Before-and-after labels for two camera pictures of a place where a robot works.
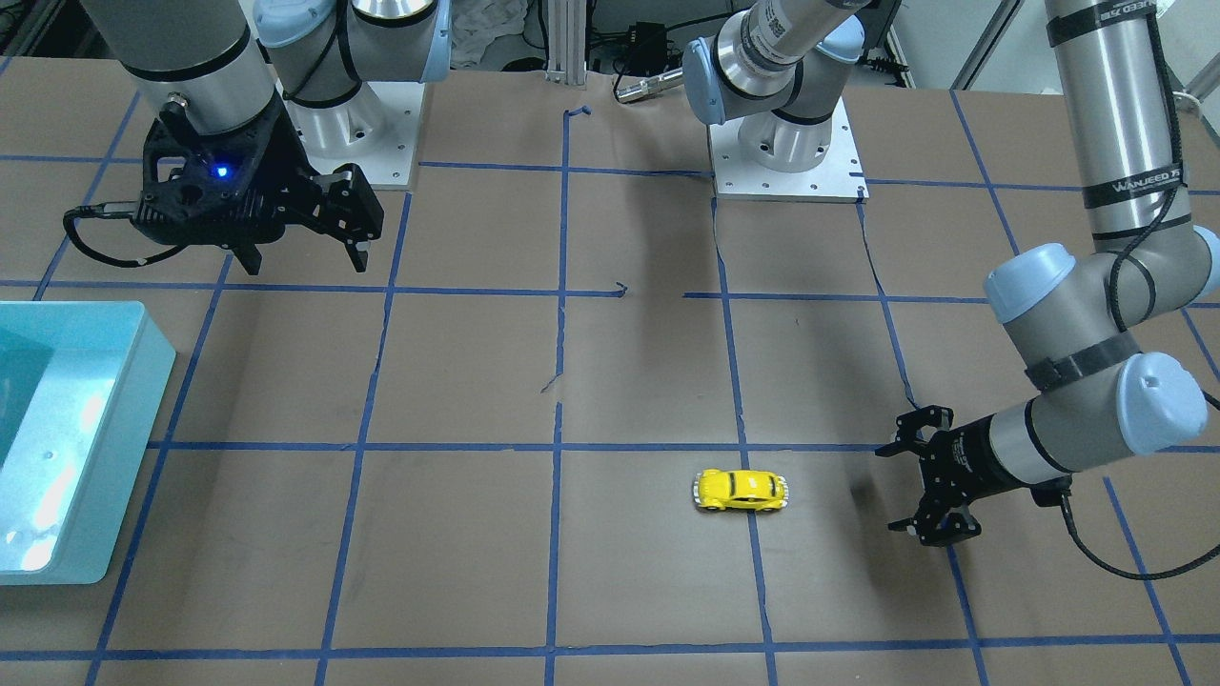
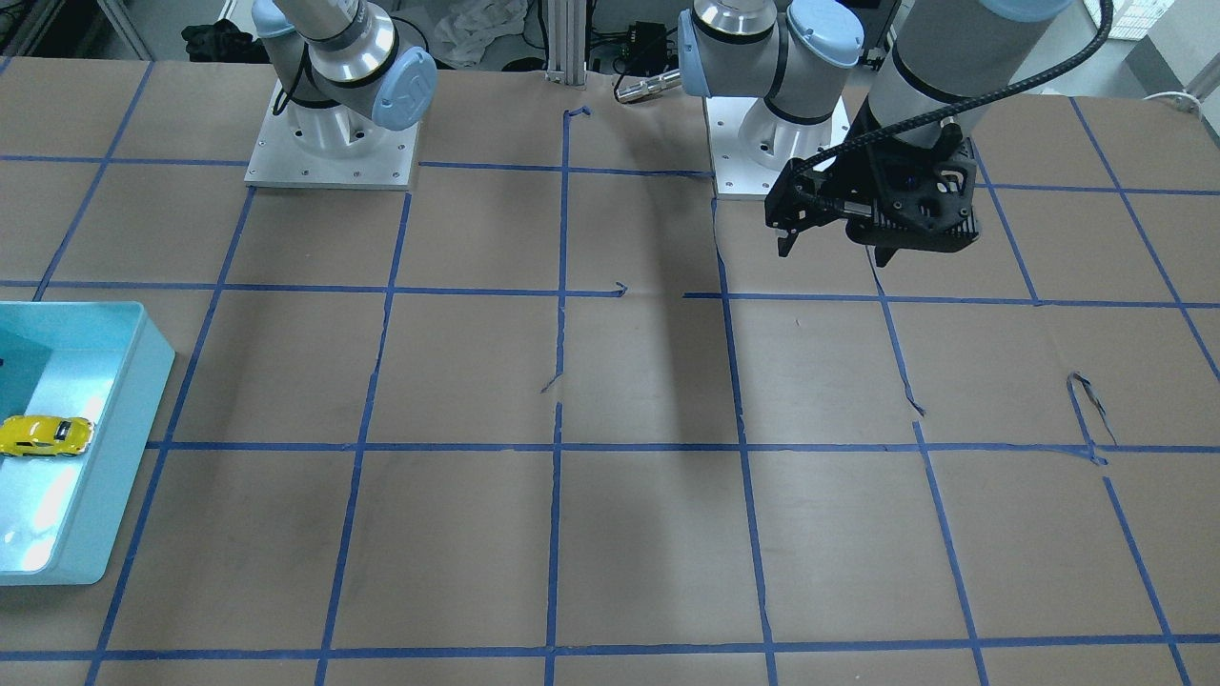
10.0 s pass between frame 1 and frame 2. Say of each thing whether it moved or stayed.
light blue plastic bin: stayed
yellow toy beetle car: moved
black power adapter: stayed
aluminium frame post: stayed
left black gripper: moved
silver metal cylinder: stayed
